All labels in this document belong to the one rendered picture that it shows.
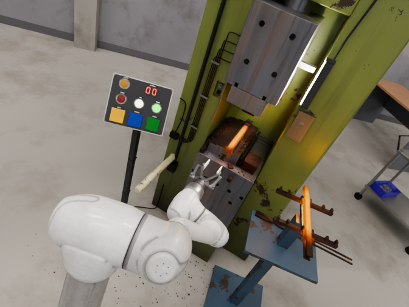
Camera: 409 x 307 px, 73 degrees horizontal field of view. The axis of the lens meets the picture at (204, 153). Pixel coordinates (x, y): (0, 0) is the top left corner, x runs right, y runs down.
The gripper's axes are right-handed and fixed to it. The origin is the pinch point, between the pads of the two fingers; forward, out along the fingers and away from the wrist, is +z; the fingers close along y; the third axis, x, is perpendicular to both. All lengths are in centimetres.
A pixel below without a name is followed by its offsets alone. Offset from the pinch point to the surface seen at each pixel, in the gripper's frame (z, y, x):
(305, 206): 5, 51, 4
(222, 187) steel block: 16.5, 8.0, -24.0
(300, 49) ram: 22, 11, 65
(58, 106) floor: 84, -201, -100
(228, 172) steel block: 16.4, 7.1, -10.6
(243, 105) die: 22.3, -1.6, 29.0
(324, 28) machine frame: 70, 15, 71
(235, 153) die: 23.1, 5.2, -0.9
